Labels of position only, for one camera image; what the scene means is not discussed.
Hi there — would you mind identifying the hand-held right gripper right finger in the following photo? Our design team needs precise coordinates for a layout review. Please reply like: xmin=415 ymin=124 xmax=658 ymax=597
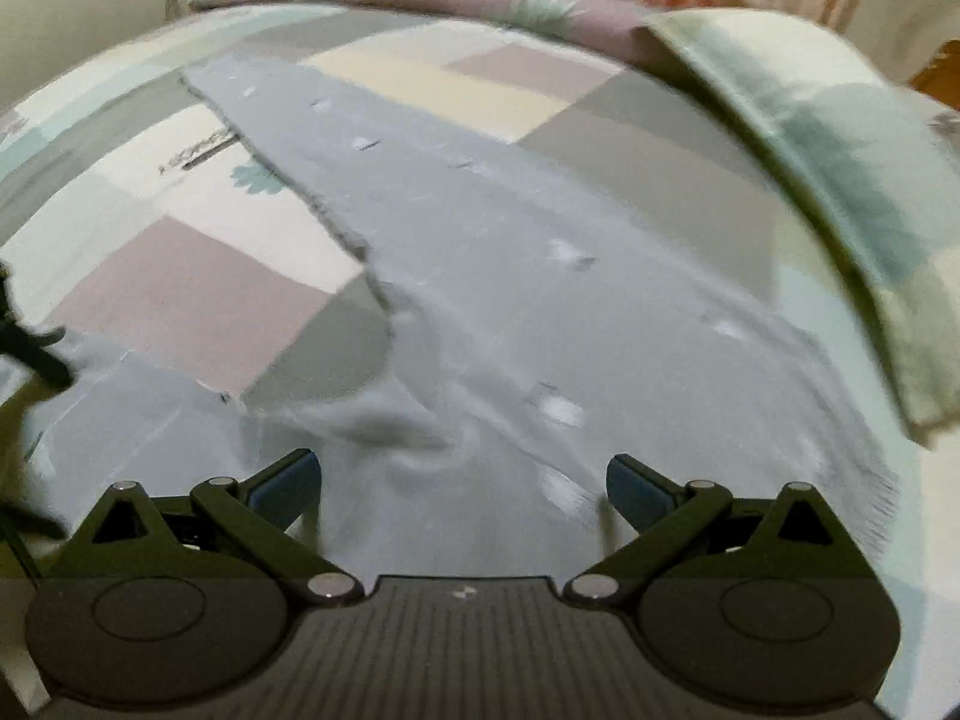
xmin=562 ymin=454 xmax=875 ymax=608

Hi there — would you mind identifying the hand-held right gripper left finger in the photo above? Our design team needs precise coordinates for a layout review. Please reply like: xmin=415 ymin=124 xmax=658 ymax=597
xmin=52 ymin=448 xmax=368 ymax=607

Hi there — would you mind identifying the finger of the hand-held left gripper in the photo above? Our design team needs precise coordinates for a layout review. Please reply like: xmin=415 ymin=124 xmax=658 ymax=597
xmin=0 ymin=261 xmax=77 ymax=391

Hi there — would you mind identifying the grey patterned sweater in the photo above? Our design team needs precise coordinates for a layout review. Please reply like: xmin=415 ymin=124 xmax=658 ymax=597
xmin=22 ymin=52 xmax=901 ymax=586

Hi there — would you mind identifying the checked pillow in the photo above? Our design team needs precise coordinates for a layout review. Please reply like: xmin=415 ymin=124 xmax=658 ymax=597
xmin=645 ymin=7 xmax=960 ymax=443

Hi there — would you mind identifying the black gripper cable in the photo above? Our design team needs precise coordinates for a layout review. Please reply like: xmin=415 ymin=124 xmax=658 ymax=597
xmin=0 ymin=514 xmax=40 ymax=580

